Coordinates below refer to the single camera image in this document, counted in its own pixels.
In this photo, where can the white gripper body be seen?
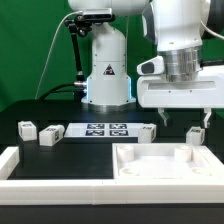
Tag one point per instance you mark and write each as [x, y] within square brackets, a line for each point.
[207, 91]

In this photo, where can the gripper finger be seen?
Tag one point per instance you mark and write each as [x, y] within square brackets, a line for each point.
[206, 119]
[167, 121]

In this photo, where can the white square tabletop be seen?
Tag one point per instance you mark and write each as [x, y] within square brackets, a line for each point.
[164, 161]

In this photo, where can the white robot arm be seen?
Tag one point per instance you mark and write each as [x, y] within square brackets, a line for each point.
[151, 52]

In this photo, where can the white fiducial marker sheet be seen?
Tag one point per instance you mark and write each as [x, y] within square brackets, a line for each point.
[100, 130]

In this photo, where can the white U-shaped fence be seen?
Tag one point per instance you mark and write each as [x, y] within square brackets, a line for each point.
[112, 191]

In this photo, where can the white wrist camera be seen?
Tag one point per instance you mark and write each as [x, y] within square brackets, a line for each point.
[153, 66]

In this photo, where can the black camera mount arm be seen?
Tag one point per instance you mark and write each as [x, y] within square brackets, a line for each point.
[78, 50]

